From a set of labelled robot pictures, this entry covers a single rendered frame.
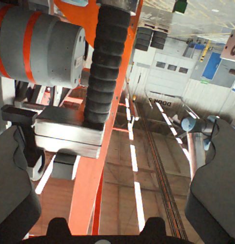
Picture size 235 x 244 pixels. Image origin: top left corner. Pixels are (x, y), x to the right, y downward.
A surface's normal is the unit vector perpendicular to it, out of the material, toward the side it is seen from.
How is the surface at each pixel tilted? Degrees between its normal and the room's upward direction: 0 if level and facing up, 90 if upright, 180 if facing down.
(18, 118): 90
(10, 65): 64
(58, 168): 90
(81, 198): 90
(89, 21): 90
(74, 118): 180
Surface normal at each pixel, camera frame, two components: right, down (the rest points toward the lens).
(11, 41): 0.06, 0.27
